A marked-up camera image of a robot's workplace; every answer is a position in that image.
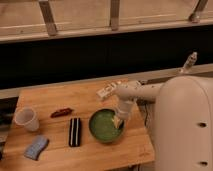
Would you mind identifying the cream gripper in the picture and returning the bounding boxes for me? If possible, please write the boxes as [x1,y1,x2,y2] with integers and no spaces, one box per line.
[112,100,134,129]

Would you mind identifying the green ceramic bowl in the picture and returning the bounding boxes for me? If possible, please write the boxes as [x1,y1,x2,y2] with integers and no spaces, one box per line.
[89,109,124,143]

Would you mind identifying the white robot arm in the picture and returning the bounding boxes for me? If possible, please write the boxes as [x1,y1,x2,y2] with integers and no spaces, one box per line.
[115,75,213,171]

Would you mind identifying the white tube box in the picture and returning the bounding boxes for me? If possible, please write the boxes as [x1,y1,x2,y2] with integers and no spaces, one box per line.
[96,81,120,101]

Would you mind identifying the black striped case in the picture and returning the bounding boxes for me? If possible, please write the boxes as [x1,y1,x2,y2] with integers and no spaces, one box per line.
[69,118,81,147]

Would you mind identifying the wooden table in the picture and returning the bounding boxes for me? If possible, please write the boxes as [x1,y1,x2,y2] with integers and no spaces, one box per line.
[0,80,154,171]

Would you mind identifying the red chili pepper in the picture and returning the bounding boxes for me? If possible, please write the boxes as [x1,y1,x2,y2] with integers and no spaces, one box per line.
[50,108,73,118]

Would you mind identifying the blue sponge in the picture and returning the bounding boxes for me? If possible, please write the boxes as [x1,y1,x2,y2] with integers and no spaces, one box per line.
[24,135,49,160]

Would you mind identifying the white plastic cup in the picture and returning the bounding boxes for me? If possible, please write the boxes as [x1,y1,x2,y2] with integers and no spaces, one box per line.
[14,107,39,132]

